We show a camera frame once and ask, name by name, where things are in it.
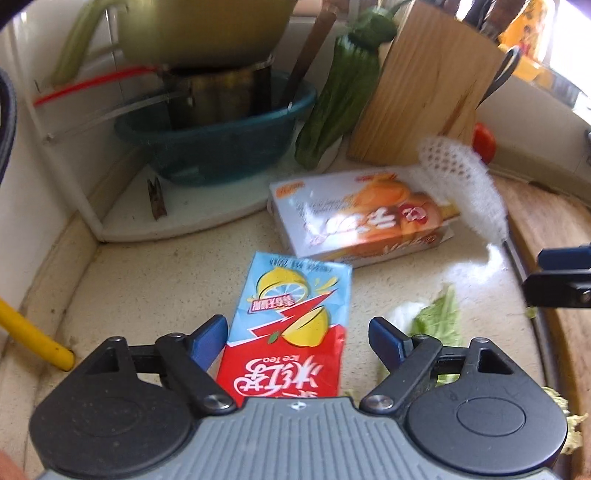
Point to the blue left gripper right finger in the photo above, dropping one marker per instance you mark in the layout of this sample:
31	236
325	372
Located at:
391	345

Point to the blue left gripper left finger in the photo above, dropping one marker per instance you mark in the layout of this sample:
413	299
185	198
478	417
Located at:
207	342

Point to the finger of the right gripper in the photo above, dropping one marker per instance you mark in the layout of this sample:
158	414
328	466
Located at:
572	258
558	289

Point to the green cabbage leaves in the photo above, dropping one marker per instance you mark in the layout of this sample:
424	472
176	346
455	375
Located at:
441	320

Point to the ice tea drink carton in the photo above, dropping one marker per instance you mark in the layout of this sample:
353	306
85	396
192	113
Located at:
289	330

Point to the wooden cutting board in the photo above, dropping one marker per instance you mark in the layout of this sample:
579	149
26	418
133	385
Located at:
551	234

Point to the orange snack box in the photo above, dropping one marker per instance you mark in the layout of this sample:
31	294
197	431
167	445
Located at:
361	217

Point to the red tomato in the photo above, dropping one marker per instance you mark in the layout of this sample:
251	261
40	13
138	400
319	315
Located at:
484	143

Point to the wooden clothespin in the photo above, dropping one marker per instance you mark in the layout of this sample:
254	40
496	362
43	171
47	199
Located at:
156	199

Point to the teal plastic basin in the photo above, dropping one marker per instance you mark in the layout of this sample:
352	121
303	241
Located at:
215	153

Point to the yellow container on sill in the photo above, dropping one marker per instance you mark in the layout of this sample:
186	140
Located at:
531	32

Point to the wooden knife block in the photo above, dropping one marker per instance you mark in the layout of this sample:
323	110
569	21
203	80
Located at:
433	78

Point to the metal pot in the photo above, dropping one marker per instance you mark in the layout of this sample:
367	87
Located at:
218	94

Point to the white dish rack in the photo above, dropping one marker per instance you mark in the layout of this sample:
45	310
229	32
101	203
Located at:
103	178

